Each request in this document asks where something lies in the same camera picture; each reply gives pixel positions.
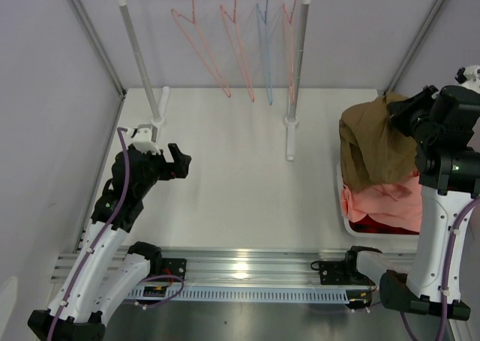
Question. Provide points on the blue wire hanger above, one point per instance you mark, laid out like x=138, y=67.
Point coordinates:
x=264, y=48

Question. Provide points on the pink wire hanger leftmost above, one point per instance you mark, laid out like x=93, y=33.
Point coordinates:
x=190, y=28

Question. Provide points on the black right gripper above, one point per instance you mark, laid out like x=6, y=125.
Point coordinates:
x=400, y=112

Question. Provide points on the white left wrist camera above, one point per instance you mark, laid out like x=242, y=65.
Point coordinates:
x=144, y=138

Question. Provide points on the grey slotted cable duct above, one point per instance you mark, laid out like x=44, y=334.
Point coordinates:
x=271, y=295

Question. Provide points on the pink wire hanger rightmost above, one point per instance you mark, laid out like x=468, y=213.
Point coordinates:
x=288, y=16

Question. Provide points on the pink wire hanger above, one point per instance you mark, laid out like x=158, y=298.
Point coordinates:
x=190, y=28
x=288, y=16
x=235, y=38

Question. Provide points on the pink garment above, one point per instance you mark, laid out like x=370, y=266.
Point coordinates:
x=397, y=205

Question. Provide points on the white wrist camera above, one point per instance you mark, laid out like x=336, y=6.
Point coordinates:
x=144, y=138
x=468, y=77

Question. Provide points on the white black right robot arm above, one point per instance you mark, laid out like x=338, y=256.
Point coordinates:
x=450, y=190

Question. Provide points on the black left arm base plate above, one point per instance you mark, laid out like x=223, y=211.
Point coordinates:
x=173, y=266

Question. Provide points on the aluminium mounting rail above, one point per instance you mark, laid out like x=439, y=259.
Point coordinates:
x=249, y=265

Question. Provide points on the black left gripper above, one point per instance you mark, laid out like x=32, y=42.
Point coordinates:
x=176, y=169

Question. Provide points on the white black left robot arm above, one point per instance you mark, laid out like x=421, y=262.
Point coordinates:
x=88, y=298

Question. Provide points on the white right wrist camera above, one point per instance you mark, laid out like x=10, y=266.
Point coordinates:
x=468, y=77

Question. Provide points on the red garment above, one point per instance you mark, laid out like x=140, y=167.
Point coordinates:
x=370, y=226

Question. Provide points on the white laundry basket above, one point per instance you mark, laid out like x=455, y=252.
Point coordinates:
x=346, y=222

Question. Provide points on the tan brown skirt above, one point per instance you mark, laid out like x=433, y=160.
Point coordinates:
x=372, y=151

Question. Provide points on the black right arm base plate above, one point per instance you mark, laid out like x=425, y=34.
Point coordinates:
x=336, y=273

